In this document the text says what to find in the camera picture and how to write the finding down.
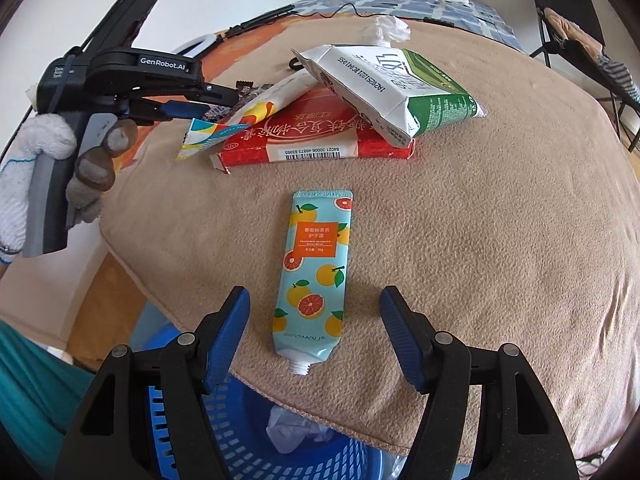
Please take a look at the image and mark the blue plastic basket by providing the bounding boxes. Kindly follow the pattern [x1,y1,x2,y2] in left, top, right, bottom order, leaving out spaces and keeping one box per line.
[144,327,386,480]

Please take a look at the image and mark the crumpled white paper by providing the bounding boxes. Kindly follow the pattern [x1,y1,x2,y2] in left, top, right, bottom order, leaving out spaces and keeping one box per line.
[265,405,331,456]

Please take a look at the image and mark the beige fleece blanket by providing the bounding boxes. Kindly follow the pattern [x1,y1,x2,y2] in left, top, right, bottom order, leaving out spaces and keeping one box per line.
[100,20,640,466]

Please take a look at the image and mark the crumpled clear plastic wrap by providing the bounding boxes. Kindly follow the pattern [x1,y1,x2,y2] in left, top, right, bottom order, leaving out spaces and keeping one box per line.
[369,16,412,47]

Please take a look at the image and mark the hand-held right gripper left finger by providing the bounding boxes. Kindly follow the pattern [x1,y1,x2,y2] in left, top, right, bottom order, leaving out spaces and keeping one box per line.
[52,285,251,480]

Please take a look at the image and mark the green and white carton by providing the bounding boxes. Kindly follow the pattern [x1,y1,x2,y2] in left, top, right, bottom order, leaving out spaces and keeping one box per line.
[291,45,485,148]

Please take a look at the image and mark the white ring light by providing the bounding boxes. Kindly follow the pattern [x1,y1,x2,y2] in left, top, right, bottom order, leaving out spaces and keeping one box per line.
[175,32,221,58]

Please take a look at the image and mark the teal garment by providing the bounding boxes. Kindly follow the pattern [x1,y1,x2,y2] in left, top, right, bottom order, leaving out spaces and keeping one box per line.
[0,320,97,480]

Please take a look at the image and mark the clothes on chair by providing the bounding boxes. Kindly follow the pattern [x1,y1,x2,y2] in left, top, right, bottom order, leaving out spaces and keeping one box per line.
[542,7,640,107]

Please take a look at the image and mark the fruit-print hand cream tube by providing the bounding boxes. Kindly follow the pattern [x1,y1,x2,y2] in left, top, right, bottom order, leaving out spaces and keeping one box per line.
[271,189,354,377]

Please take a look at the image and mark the red cardboard box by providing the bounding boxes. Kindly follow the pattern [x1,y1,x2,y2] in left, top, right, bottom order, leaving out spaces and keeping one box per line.
[209,95,417,175]

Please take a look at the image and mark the thin black cable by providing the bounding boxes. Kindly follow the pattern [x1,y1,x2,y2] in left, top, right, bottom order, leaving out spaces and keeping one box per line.
[295,2,382,22]

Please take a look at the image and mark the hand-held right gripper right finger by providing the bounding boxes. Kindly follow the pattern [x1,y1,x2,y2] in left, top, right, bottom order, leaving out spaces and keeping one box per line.
[379,285,588,480]

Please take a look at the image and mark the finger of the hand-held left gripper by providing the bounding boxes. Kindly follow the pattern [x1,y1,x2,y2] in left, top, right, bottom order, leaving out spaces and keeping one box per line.
[192,81,240,109]
[124,100,211,124]

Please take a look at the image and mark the blue checkered sheet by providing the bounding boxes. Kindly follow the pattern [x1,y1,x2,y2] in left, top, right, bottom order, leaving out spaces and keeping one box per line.
[290,0,526,53]

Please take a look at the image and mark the person's left hand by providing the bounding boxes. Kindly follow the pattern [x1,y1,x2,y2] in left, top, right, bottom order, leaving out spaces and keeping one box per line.
[0,114,140,267]

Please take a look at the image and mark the white and yellow snack wrapper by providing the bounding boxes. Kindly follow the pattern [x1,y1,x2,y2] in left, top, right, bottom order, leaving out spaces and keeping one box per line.
[175,69,315,162]

